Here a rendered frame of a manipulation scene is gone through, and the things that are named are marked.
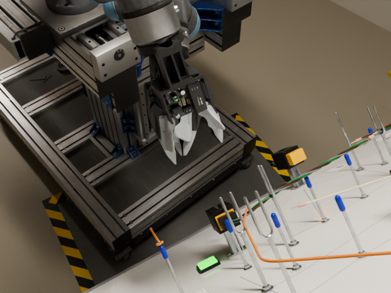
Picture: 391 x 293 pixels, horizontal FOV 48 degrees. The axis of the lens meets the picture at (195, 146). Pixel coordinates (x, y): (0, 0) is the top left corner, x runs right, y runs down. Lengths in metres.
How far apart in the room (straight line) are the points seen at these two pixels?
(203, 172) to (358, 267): 1.45
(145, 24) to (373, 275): 0.43
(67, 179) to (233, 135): 0.80
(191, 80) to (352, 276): 0.33
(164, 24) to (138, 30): 0.04
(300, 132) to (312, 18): 1.09
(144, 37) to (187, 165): 1.42
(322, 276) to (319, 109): 2.11
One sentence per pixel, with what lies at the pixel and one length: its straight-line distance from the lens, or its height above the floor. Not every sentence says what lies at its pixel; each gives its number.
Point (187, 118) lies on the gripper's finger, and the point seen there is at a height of 1.19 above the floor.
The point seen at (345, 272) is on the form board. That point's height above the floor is 1.33.
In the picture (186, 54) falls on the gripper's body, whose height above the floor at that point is 1.28.
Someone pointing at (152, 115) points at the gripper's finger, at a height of 1.33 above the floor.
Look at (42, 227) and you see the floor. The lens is 2.22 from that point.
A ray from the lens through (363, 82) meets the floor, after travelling 2.91.
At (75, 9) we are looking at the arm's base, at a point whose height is 1.18.
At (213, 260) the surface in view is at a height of 1.11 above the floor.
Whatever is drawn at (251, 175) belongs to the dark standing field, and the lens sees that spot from 2.28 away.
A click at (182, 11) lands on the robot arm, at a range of 0.91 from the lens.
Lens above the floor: 1.85
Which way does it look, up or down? 51 degrees down
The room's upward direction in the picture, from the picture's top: straight up
